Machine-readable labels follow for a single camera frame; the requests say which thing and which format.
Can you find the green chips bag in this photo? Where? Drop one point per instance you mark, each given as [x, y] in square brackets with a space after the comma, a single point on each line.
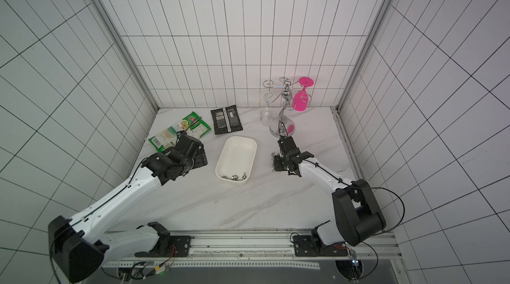
[192, 125]

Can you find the clear wine glass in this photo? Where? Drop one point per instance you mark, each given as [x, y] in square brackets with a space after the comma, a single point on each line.
[266, 114]

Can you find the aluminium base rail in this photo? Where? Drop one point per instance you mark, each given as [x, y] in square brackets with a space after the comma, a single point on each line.
[256, 248]

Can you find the black snack packet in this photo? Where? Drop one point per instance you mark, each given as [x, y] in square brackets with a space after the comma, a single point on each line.
[226, 120]

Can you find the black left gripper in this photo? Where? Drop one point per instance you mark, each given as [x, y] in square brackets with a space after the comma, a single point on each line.
[200, 160]

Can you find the white plastic storage box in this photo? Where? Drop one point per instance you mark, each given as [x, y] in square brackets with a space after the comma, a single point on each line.
[236, 158]

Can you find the chrome glass holder stand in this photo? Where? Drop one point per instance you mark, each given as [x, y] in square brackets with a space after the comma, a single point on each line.
[283, 97]

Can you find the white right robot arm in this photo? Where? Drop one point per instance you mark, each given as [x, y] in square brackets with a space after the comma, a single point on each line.
[357, 213]

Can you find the pink wine glass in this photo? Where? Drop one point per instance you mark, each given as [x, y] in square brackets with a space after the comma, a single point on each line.
[302, 98]

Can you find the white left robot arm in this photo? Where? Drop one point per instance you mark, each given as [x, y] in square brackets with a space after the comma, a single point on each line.
[81, 244]

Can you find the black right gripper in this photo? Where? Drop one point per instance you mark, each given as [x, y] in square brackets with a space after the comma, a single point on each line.
[287, 144]

